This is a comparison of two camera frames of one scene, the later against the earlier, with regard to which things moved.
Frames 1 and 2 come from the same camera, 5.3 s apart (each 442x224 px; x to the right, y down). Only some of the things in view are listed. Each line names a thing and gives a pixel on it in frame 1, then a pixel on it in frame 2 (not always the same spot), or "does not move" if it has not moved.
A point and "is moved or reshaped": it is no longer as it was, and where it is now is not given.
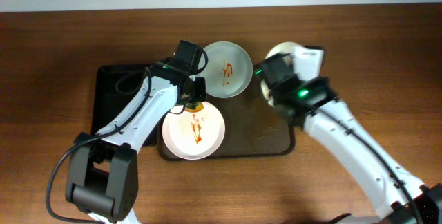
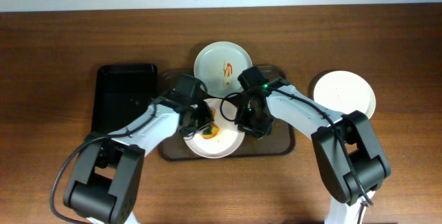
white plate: [193, 135] is moved or reshaped
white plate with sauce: [282, 48] to [345, 92]
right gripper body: [273, 70] to [254, 121]
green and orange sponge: [194, 107] is moved or reshaped
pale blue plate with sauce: [228, 70] does not move
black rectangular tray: [113, 86] does not move
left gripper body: [197, 90] to [199, 121]
